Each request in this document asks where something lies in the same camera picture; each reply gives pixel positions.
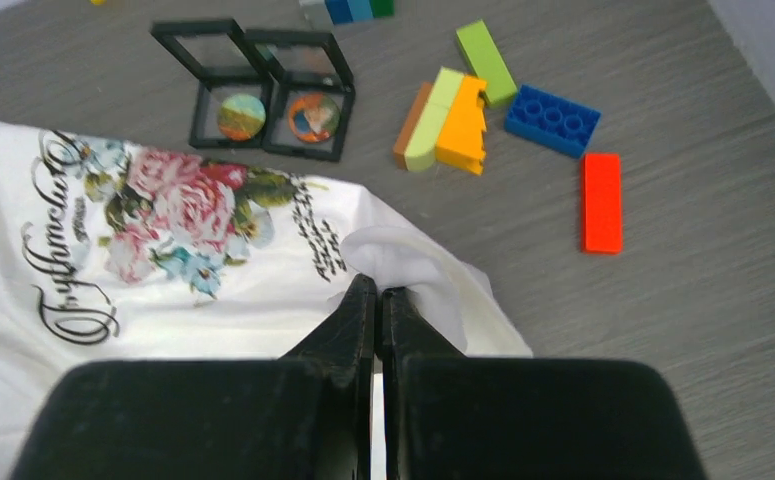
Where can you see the lime green flat block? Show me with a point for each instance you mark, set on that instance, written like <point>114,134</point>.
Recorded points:
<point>486,62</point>

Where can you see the black display case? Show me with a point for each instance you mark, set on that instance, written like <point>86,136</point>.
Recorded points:
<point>302,62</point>
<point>215,53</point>

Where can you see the yellow orange block cluster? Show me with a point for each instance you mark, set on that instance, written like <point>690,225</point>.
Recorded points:
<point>445,124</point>

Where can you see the black display case right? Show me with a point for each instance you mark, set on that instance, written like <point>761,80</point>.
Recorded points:
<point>302,62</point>

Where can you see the red orange flat block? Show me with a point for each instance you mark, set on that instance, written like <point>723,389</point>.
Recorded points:
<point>602,219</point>

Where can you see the black display case left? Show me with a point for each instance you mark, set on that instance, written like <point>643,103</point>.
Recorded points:
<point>215,53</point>

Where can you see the round landscape brooch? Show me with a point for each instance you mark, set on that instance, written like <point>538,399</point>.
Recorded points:
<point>241,117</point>

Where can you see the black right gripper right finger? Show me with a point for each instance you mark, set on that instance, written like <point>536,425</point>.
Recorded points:
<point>452,416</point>

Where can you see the blue studded brick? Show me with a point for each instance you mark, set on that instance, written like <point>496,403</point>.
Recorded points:
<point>551,121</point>

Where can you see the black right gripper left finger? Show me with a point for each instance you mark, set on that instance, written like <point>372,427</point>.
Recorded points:
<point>305,415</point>

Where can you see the round orange blue brooch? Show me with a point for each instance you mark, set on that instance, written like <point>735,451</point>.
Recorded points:
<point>313,117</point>

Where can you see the white floral t-shirt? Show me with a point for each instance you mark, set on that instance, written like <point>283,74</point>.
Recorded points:
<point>114,250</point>

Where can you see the stacked blue green blocks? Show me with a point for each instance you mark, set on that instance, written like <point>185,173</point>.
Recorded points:
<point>326,14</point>

